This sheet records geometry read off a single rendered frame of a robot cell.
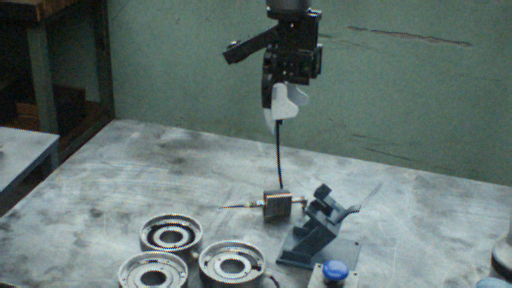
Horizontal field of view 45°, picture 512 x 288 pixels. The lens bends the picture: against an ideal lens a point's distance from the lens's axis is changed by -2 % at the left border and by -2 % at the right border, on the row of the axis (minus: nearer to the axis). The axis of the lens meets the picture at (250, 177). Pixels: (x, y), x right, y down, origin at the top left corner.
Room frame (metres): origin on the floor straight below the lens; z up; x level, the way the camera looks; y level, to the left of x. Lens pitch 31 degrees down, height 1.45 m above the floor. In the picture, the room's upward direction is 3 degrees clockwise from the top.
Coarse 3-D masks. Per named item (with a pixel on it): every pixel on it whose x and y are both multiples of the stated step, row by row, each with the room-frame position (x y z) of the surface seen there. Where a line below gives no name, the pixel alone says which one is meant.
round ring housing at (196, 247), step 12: (156, 216) 0.88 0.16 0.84; (168, 216) 0.89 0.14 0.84; (180, 216) 0.89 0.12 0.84; (144, 228) 0.85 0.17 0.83; (168, 228) 0.86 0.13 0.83; (180, 228) 0.86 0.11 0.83; (192, 228) 0.87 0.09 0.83; (144, 240) 0.82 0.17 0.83; (156, 240) 0.83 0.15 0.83; (168, 240) 0.86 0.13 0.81; (180, 240) 0.85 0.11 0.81; (168, 252) 0.79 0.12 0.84; (180, 252) 0.79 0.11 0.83; (192, 252) 0.80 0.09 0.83
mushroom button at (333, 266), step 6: (324, 264) 0.73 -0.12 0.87; (330, 264) 0.73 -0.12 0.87; (336, 264) 0.73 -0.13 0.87; (342, 264) 0.73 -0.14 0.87; (324, 270) 0.72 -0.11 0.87; (330, 270) 0.71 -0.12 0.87; (336, 270) 0.71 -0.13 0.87; (342, 270) 0.72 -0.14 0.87; (348, 270) 0.72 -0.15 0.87; (324, 276) 0.71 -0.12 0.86; (330, 276) 0.71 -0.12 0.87; (336, 276) 0.71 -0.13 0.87; (342, 276) 0.71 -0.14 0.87
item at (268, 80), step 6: (264, 66) 0.97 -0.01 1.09; (264, 72) 0.96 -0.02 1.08; (264, 78) 0.96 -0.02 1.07; (270, 78) 0.96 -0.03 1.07; (264, 84) 0.96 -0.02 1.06; (270, 84) 0.96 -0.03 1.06; (264, 90) 0.96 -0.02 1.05; (270, 90) 0.96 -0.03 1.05; (264, 96) 0.96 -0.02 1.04; (270, 96) 0.96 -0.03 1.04; (264, 102) 0.96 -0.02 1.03; (270, 102) 0.96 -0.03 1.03; (270, 108) 0.96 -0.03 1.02
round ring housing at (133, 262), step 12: (144, 252) 0.78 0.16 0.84; (156, 252) 0.78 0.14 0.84; (132, 264) 0.76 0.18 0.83; (168, 264) 0.77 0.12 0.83; (180, 264) 0.76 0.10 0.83; (120, 276) 0.72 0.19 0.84; (144, 276) 0.74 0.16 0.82; (156, 276) 0.75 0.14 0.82; (168, 276) 0.74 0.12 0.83; (180, 276) 0.74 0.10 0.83
